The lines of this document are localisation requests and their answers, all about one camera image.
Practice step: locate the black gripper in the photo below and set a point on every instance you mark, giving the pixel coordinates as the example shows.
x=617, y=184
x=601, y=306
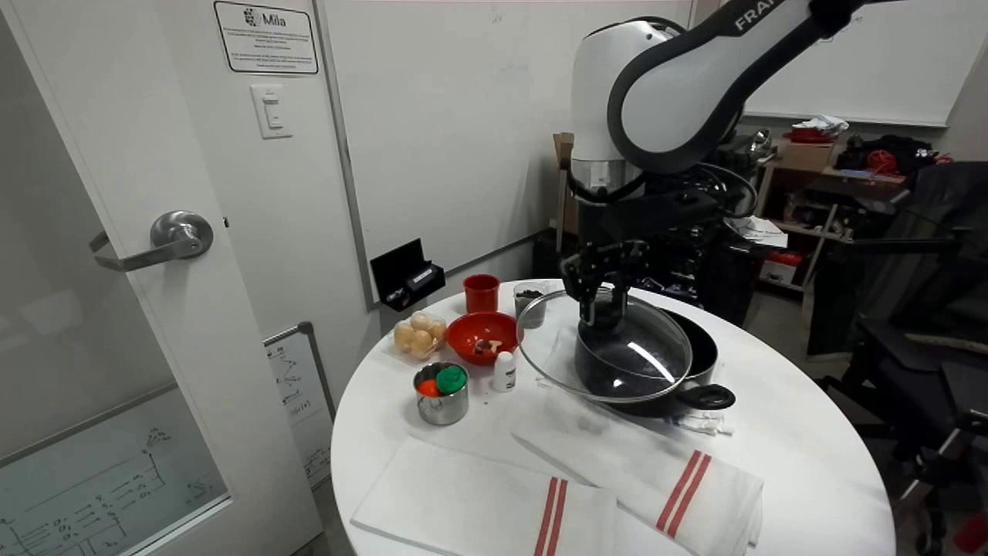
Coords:
x=606, y=266

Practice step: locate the glass pot lid black knob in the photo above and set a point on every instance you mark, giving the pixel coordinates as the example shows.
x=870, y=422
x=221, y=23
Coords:
x=620, y=361

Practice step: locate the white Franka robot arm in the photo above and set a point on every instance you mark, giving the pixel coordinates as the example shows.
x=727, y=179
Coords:
x=680, y=95

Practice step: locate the black cooking pot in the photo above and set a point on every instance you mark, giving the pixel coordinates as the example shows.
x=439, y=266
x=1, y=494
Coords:
x=705, y=361

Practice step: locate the grey cup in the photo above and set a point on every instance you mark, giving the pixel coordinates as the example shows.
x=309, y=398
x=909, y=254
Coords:
x=529, y=302

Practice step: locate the black equipment cart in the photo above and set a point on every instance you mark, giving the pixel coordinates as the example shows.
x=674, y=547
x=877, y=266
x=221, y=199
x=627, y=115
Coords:
x=713, y=257

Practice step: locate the small white bottle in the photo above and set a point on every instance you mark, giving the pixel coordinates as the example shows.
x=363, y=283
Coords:
x=506, y=373

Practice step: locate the red cup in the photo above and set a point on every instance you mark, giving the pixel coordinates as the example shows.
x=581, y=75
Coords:
x=481, y=296

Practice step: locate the red bowl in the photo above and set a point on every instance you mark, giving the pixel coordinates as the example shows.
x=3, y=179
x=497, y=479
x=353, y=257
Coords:
x=483, y=337

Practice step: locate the large cardboard box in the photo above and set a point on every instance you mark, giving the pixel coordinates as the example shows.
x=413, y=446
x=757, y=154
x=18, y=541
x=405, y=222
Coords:
x=564, y=155

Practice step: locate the clear plastic wrapper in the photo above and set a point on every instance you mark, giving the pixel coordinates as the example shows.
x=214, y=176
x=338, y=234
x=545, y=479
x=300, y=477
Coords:
x=717, y=422

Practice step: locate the white towel red stripes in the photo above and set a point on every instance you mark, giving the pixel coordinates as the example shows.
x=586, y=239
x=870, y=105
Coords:
x=637, y=464
x=451, y=494

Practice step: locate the white paper sheets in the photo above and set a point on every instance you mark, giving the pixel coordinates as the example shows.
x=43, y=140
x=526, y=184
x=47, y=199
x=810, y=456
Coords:
x=761, y=230

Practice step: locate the white container red lid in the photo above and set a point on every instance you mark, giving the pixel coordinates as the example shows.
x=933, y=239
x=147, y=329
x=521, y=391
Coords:
x=782, y=270

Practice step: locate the beige garlic bulbs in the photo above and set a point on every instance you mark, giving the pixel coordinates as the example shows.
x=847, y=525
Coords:
x=421, y=337

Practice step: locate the metal tin can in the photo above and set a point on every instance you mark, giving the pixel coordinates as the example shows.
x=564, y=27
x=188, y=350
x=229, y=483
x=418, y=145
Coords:
x=442, y=409

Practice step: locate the black marker holder box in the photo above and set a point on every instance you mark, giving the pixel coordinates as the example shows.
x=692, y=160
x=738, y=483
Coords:
x=405, y=273

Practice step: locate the wooden shelf unit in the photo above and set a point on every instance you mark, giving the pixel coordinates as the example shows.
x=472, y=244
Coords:
x=823, y=206

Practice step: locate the cardboard box on shelf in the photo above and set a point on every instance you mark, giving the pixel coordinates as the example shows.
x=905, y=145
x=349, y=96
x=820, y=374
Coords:
x=806, y=155

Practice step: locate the white cloth pile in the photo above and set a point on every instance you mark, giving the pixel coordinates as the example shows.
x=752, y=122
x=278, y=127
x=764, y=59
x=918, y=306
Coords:
x=820, y=127

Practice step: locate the black office chair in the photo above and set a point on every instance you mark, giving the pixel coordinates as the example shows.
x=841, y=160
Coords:
x=905, y=309

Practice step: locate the small leaning whiteboard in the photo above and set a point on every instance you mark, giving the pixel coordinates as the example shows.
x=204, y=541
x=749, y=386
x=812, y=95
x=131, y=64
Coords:
x=300, y=403

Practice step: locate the black bag with red patch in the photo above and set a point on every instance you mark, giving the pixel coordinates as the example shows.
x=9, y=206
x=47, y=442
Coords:
x=897, y=155

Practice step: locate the framed whiteboard with writing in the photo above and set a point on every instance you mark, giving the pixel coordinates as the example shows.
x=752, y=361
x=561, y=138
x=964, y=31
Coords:
x=905, y=72

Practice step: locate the white door with glass panel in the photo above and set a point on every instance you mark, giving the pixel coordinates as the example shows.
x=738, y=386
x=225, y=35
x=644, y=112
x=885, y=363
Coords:
x=104, y=126

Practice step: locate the large wall whiteboard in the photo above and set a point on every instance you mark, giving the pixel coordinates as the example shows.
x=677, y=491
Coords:
x=465, y=126

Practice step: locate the white light switch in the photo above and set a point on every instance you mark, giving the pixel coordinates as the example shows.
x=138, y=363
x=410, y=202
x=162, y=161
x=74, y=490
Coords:
x=269, y=112

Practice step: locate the white wall sign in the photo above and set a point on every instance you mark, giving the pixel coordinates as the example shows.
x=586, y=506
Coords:
x=268, y=35

